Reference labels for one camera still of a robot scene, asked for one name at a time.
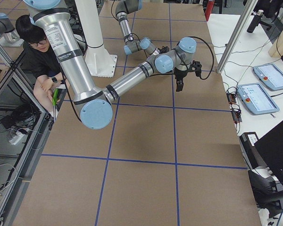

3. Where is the black laptop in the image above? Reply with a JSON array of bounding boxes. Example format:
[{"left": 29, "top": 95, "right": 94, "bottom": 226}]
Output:
[{"left": 255, "top": 120, "right": 283, "bottom": 181}]

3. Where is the green phone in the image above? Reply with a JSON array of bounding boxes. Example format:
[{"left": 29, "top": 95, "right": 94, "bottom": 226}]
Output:
[{"left": 52, "top": 89, "right": 59, "bottom": 106}]

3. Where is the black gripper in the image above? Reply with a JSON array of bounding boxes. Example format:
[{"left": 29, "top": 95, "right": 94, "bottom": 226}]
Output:
[{"left": 174, "top": 68, "right": 191, "bottom": 92}]

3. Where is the blue teach pendant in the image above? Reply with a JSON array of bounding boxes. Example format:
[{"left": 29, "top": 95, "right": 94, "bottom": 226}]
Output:
[
  {"left": 237, "top": 83, "right": 280, "bottom": 115},
  {"left": 253, "top": 63, "right": 283, "bottom": 91}
]

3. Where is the aluminium frame post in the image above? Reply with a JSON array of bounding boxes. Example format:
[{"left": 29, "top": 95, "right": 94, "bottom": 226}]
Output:
[{"left": 216, "top": 0, "right": 258, "bottom": 74}]

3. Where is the black flask bottle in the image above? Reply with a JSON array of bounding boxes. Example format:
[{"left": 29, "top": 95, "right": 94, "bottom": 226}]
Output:
[{"left": 247, "top": 9, "right": 264, "bottom": 33}]

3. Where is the red thermos bottle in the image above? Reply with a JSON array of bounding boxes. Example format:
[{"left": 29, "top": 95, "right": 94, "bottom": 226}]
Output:
[{"left": 205, "top": 0, "right": 215, "bottom": 21}]

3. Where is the far blue teach pendant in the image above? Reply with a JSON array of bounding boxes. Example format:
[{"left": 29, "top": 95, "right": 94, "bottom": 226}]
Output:
[{"left": 253, "top": 63, "right": 283, "bottom": 91}]

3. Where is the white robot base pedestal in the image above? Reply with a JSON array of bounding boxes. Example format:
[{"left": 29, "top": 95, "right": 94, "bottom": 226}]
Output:
[{"left": 75, "top": 0, "right": 117, "bottom": 78}]

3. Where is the near blue teach pendant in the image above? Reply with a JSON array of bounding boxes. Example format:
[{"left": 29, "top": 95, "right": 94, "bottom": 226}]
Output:
[{"left": 237, "top": 83, "right": 280, "bottom": 115}]

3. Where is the brown table mat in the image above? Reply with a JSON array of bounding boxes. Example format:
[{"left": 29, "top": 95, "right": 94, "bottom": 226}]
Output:
[{"left": 0, "top": 0, "right": 262, "bottom": 226}]

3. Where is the seated person black jacket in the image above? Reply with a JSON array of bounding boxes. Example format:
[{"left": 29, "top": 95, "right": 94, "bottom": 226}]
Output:
[{"left": 16, "top": 15, "right": 69, "bottom": 113}]

